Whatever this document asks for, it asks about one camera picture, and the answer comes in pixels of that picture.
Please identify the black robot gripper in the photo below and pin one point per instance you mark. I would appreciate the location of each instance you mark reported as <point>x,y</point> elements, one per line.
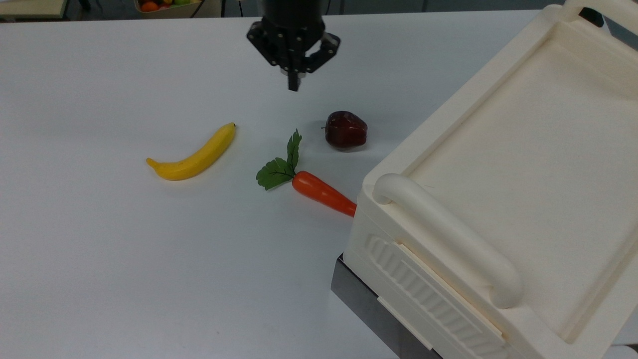
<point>291,47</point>

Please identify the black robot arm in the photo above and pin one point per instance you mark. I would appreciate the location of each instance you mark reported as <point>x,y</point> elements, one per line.
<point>293,14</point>

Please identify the cream plastic toy cabinet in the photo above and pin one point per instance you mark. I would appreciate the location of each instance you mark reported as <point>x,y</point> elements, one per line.
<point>508,199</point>

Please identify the small black object behind cabinet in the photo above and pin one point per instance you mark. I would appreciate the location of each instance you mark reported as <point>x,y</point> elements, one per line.
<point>592,16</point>

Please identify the dark red toy apple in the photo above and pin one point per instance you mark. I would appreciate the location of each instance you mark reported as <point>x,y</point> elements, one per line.
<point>346,129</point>

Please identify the orange toy carrot with leaves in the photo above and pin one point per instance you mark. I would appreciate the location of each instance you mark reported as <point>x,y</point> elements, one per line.
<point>321,193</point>

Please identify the yellow toy banana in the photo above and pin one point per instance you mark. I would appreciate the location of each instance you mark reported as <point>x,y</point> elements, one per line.
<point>197,158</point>

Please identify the basket of toy fruit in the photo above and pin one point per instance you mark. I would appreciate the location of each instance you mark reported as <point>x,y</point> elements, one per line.
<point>164,5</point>

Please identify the light wooden table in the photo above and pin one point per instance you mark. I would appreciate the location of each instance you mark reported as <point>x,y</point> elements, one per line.
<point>32,7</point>

